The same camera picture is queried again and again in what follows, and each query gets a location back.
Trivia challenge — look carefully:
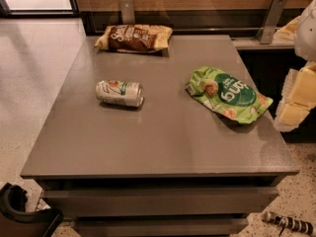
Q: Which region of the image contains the brown yellow chip bag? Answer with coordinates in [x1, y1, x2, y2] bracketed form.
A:
[95, 24, 173, 53]

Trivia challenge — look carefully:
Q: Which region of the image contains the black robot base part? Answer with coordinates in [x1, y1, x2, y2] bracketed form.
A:
[0, 183, 63, 237]

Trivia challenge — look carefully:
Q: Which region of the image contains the left metal wall bracket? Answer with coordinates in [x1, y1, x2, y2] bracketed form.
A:
[119, 0, 135, 25]

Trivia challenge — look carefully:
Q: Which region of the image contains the black white striped cable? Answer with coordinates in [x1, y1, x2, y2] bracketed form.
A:
[262, 210, 316, 237]

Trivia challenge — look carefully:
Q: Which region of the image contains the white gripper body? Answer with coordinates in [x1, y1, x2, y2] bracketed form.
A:
[294, 0, 316, 62]

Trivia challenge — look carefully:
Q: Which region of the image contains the right metal wall bracket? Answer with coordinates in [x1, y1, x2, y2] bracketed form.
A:
[256, 0, 287, 44]

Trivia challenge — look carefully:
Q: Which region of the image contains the silver 7up soda can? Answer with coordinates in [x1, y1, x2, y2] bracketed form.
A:
[96, 80, 144, 108]

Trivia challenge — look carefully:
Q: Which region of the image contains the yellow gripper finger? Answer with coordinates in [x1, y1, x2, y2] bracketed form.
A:
[274, 62, 316, 132]
[274, 17, 300, 40]

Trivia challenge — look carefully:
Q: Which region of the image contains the green snack bag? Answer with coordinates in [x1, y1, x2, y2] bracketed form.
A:
[186, 66, 273, 124]

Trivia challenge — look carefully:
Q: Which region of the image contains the grey table drawer front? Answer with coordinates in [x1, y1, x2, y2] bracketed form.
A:
[43, 187, 277, 218]

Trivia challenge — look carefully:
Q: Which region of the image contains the metal wall bracket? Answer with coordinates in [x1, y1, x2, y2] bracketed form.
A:
[119, 0, 135, 25]
[256, 0, 287, 44]

